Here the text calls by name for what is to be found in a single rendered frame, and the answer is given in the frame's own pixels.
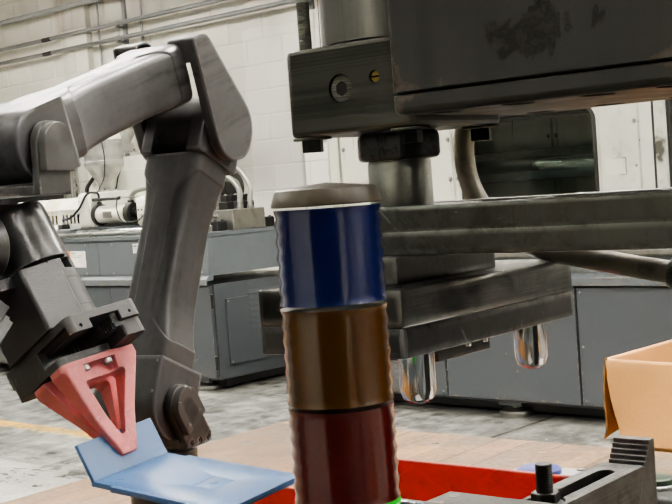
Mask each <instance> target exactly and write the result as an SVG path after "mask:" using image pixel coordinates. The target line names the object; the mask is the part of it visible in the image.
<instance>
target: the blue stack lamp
mask: <svg viewBox="0 0 672 504"><path fill-rule="evenodd" d="M379 209H380V203H371V204H354V205H339V206H325V207H312V208H299V209H288V210H277V211H273V213H274V216H275V224H274V229H275V232H276V241H275V244H276V247H277V250H278V252H277V258H276V259H277V262H278V265H279V269H278V277H279V280H280V286H279V292H280V295H281V302H280V306H281V307H287V308H319V307H335V306H347V305H356V304H364V303H371V302H377V301H381V300H384V299H387V296H386V293H385V285H386V280H385V277H384V269H385V265H384V262H383V259H382V258H383V252H384V250H383V247H382V244H381V242H382V236H383V234H382V231H381V228H380V225H381V216H380V213H379Z"/></svg>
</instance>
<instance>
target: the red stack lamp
mask: <svg viewBox="0 0 672 504"><path fill-rule="evenodd" d="M393 406H394V399H393V398H392V399H391V400H388V401H386V402H383V403H379V404H374V405H369V406H363V407H356V408H347V409H332V410H310V409H299V408H293V407H290V406H289V407H288V411H289V414H290V420H289V426H290V429H291V436H290V441H291V444H292V453H291V456H292V459H293V462H294V463H293V469H292V471H293V474H294V477H295V480H294V489H295V492H296V496H295V503H296V504H387V503H390V502H392V501H394V500H396V499H398V498H399V497H400V495H401V491H400V488H399V480H400V476H399V473H398V464H399V461H398V458H397V455H396V454H397V448H398V446H397V443H396V440H395V438H396V432H397V431H396V428H395V425H394V422H395V413H394V410H393Z"/></svg>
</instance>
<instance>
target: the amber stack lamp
mask: <svg viewBox="0 0 672 504"><path fill-rule="evenodd" d="M386 308H387V301H382V300H381V301H377V302H371V303H364V304H356V305H347V306H335V307H319V308H287V307H286V308H282V309H281V310H280V311H281V314H282V317H283V320H282V329H283V332H284V336H283V344H284V347H285V353H284V359H285V362H286V370H285V374H286V377H287V386H286V390H287V392H288V395H289V397H288V403H287V404H288V406H290V407H293V408H299V409H310V410H332V409H347V408H356V407H363V406H369V405H374V404H379V403H383V402H386V401H388V400H391V399H392V398H393V397H394V394H393V391H392V383H393V379H392V376H391V367H392V363H391V360H390V351H391V348H390V345H389V342H388V340H389V335H390V333H389V330H388V327H387V324H388V315H387V311H386Z"/></svg>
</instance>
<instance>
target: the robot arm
mask: <svg viewBox="0 0 672 504"><path fill-rule="evenodd" d="M113 55H114V59H115V60H114V61H112V62H110V63H108V64H105V65H103V66H101V67H98V68H96V69H94V70H91V71H89V72H87V73H84V74H82V75H80V76H77V77H75V78H73V79H70V80H68V81H66V82H63V83H61V84H59V85H56V86H54V87H51V88H48V89H45V90H42V91H38V92H35V93H31V94H28V95H25V96H22V97H19V98H17V99H14V100H12V101H10V102H6V103H0V186H7V185H18V184H30V183H33V186H15V187H0V199H9V198H21V197H34V196H47V195H60V194H71V180H70V171H74V170H75V169H76V168H78V167H80V166H81V162H80V158H82V157H84V156H85V155H86V154H87V152H88V150H90V149H91V148H93V147H95V146H96V145H98V144H100V143H101V142H103V141H105V140H107V139H108V138H110V137H112V136H114V135H116V134H118V133H120V132H122V131H124V130H126V129H128V128H130V127H132V126H133V130H134V133H135V137H136V141H137V144H138V148H139V150H140V153H141V155H142V156H143V158H144V159H145V160H146V165H145V170H144V176H145V180H146V191H145V206H144V214H143V221H142V226H141V232H140V237H139V242H138V247H137V253H136V258H135V263H134V268H133V273H132V279H131V284H130V289H129V293H128V297H127V299H126V300H122V301H119V302H115V303H112V304H108V305H105V306H101V307H98V308H96V307H95V305H94V303H93V301H92V299H91V297H90V295H89V293H88V291H87V289H86V287H85V285H84V283H83V282H82V280H81V278H80V276H79V274H78V272H77V270H76V268H75V266H74V264H73V262H72V260H71V258H70V256H69V254H68V252H67V250H66V248H65V247H64V245H63V243H62V241H61V239H60V237H59V235H58V233H57V231H56V229H55V227H54V225H53V223H52V221H51V219H50V217H49V215H48V214H47V212H46V210H45V208H44V206H43V204H42V203H41V202H38V201H29V202H23V203H19V204H8V205H0V348H1V350H2V352H3V354H4V356H5V358H6V360H7V362H8V364H9V366H10V368H12V367H14V368H13V369H12V370H11V371H10V372H9V373H8V374H7V375H6V377H7V379H8V381H9V383H10V385H11V387H12V389H13V390H14V391H16V393H17V395H18V397H19V399H20V401H21V403H25V402H28V401H31V400H34V399H36V398H37V399H38V401H39V402H41V403H42V404H44V405H45V406H47V407H48V408H50V409H51V410H53V411H54V412H56V413H57V414H59V415H60V416H62V417H63V418H65V419H66V420H68V421H69V422H71V423H72V424H74V425H75V426H77V427H78V428H80V429H81V430H83V431H84V432H85V433H87V434H88V435H89V436H90V437H91V438H92V439H94V438H97V437H99V436H102V437H103V438H104V439H105V440H106V441H107V442H108V443H109V444H110V445H111V446H112V447H113V448H114V449H115V450H116V451H117V452H118V453H119V454H120V455H122V456H123V455H126V454H128V453H131V452H133V451H135V450H136V449H137V437H136V423H137V422H140V421H143V420H145V419H148V418H151V420H152V422H153V424H154V426H155V428H156V430H157V432H158V434H159V436H160V438H161V440H162V442H163V444H164V446H165V448H166V450H167V453H173V454H179V455H184V456H187V455H193V456H198V449H197V446H198V445H201V444H203V443H206V442H208V441H211V440H212V436H211V430H210V427H209V425H208V423H207V421H206V419H205V417H204V415H203V414H204V413H205V411H206V410H205V408H204V406H203V403H202V401H201V399H200V397H199V395H198V393H199V387H200V381H201V375H202V374H200V373H198V372H196V371H194V370H193V366H194V360H195V350H194V318H195V309H196V301H197V295H198V290H199V284H200V278H201V272H202V266H203V261H204V255H205V249H206V243H207V238H208V233H209V228H210V224H211V220H212V216H213V213H214V210H215V207H216V204H217V201H218V198H219V196H220V195H221V193H222V191H223V189H224V184H225V178H226V176H227V175H235V173H236V167H237V161H238V160H240V159H242V158H244V157H245V156H246V154H247V153H248V151H249V149H250V146H251V142H252V134H253V128H252V120H251V115H250V112H249V109H248V107H247V105H246V103H245V101H244V99H243V97H242V95H241V94H240V92H239V90H238V88H237V86H236V85H235V83H234V81H233V79H232V77H231V76H230V74H229V72H228V70H227V68H226V67H225V65H224V63H223V61H222V59H221V58H220V56H219V54H218V52H217V50H216V48H215V47H214V45H213V43H212V41H211V39H210V38H209V37H208V36H207V35H206V34H196V35H189V36H182V37H175V38H173V39H170V40H168V41H167V45H161V46H155V47H152V46H151V45H150V44H149V43H147V42H141V43H134V44H127V45H121V46H118V47H116V48H113ZM186 63H190V65H191V69H192V73H193V77H194V81H195V85H196V89H197V93H198V97H192V95H193V93H192V88H191V83H190V78H189V73H188V69H187V66H186ZM93 388H94V393H92V391H91V390H90V389H93ZM118 429H121V430H122V433H120V432H119V430H118Z"/></svg>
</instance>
